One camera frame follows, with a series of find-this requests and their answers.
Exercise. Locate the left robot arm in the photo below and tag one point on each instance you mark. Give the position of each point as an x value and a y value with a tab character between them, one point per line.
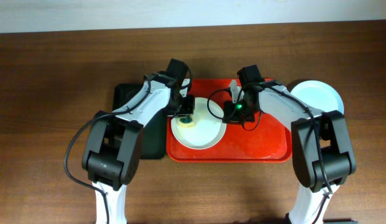
113	148

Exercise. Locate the light blue plate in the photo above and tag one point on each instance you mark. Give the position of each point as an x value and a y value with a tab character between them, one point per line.
319	95

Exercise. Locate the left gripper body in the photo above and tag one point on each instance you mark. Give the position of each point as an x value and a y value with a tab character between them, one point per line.
185	106

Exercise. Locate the red plastic tray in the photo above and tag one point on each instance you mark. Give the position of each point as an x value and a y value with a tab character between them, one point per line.
265	140

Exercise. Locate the white cream plate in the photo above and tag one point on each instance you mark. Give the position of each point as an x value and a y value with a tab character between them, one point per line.
203	132

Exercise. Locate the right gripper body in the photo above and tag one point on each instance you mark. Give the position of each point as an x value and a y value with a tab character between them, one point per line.
238	112

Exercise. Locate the black plastic tray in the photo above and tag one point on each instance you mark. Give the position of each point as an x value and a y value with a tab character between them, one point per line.
154	135

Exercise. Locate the green yellow sponge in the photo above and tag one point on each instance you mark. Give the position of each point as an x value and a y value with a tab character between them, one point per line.
186	121

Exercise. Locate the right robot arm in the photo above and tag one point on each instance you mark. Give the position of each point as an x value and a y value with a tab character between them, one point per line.
322	152

